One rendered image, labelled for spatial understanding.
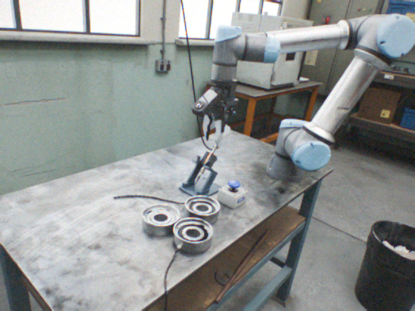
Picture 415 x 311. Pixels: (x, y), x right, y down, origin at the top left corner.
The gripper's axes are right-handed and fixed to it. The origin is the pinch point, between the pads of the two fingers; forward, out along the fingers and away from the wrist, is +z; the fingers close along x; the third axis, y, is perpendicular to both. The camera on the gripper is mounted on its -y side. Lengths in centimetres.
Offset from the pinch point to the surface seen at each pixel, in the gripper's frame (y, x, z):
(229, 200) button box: -3.5, -13.6, 15.6
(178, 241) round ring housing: -29.8, -18.8, 15.1
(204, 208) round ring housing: -12.2, -11.2, 16.4
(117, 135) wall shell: 58, 152, 60
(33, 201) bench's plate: -48, 24, 18
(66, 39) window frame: 17, 141, -15
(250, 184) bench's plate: 15.5, -8.5, 18.3
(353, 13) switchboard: 351, 99, -58
